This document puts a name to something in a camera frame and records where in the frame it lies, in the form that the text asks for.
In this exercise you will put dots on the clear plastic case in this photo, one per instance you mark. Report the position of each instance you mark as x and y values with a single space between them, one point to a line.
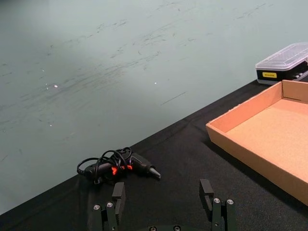
281 65

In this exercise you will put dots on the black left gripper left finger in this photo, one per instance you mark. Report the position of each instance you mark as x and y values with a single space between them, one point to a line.
119 199

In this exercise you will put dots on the shallow brown cardboard tray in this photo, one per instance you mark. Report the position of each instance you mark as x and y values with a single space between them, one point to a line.
267 134

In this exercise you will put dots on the black table cloth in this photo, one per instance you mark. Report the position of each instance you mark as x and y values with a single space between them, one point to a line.
183 173

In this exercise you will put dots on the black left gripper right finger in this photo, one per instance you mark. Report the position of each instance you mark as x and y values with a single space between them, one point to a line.
214 209

